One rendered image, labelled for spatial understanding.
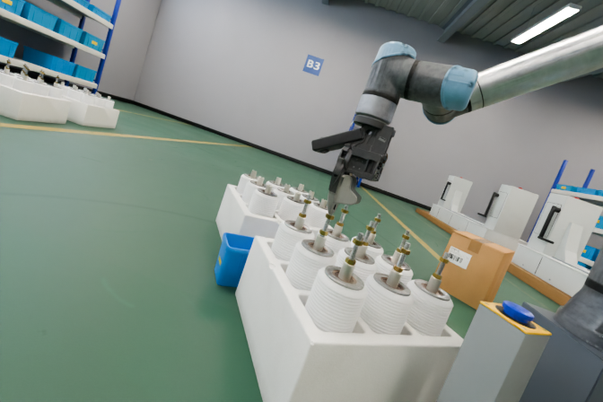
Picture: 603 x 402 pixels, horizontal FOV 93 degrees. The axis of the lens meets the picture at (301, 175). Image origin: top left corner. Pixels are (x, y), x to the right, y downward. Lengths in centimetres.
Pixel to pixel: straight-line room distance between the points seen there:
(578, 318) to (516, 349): 21
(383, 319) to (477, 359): 15
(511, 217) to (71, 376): 381
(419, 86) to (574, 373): 54
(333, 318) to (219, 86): 717
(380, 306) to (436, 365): 18
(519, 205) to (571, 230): 76
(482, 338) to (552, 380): 19
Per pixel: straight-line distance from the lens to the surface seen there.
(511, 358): 56
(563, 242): 333
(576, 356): 71
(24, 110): 257
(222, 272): 88
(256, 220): 97
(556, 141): 862
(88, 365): 66
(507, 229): 394
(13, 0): 544
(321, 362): 53
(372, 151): 59
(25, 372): 66
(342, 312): 53
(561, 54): 75
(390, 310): 60
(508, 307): 57
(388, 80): 60
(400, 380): 67
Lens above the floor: 45
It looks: 6 degrees down
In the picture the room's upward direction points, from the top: 20 degrees clockwise
